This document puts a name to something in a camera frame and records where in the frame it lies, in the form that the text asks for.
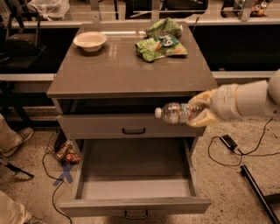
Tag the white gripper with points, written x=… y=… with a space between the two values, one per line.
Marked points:
x=224 y=101

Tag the clear plastic water bottle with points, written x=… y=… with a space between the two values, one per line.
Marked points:
x=175 y=113

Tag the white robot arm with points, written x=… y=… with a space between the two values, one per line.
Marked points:
x=235 y=101

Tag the closed upper grey drawer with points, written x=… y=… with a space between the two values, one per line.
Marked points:
x=122 y=126

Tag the grey drawer cabinet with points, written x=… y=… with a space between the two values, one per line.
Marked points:
x=115 y=80

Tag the open lower grey drawer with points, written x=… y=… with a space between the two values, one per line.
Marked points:
x=135 y=178

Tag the black power adapter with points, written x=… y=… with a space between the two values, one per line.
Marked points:
x=229 y=142

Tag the black metal stand leg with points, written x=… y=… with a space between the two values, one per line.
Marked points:
x=266 y=200

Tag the green chip bag front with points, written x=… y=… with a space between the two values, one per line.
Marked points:
x=160 y=47

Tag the green chip bag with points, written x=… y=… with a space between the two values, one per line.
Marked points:
x=160 y=47
x=164 y=27

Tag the green chip bag rear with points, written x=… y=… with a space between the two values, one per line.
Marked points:
x=164 y=27

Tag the white paper bowl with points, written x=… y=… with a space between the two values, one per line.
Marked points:
x=90 y=41

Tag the blue tape cross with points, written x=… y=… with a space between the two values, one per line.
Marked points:
x=66 y=174

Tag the white plastic bag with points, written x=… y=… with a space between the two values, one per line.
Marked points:
x=50 y=9

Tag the black chair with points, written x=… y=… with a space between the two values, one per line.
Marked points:
x=21 y=47

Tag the person's shoe and leg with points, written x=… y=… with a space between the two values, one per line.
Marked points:
x=10 y=140

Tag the person's knee lower left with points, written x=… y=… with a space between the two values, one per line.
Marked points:
x=12 y=212

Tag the wire basket with snacks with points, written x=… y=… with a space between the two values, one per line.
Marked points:
x=62 y=149

